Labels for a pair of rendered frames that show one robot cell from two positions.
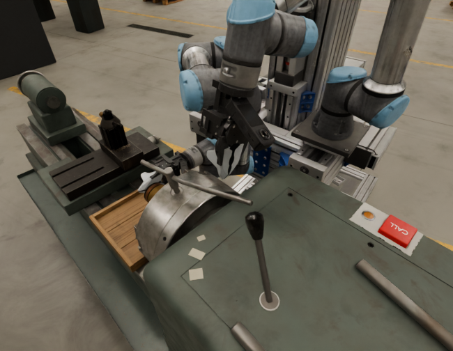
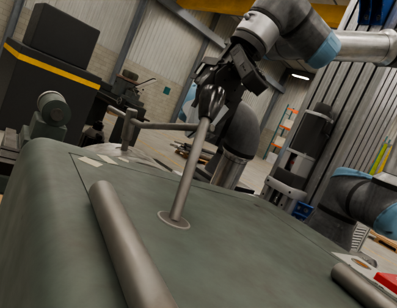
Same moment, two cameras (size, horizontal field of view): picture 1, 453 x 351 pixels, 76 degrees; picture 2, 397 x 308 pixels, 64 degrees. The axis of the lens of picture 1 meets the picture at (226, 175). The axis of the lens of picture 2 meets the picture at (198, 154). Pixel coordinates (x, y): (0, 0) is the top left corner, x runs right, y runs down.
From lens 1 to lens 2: 0.43 m
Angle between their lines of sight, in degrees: 37
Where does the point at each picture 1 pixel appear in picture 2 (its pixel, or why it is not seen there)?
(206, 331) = (51, 182)
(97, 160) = not seen: hidden behind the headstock
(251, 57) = (275, 10)
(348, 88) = (354, 183)
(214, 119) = (212, 61)
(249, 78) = (265, 28)
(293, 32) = (319, 22)
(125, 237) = not seen: hidden behind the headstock
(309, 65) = (314, 176)
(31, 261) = not seen: outside the picture
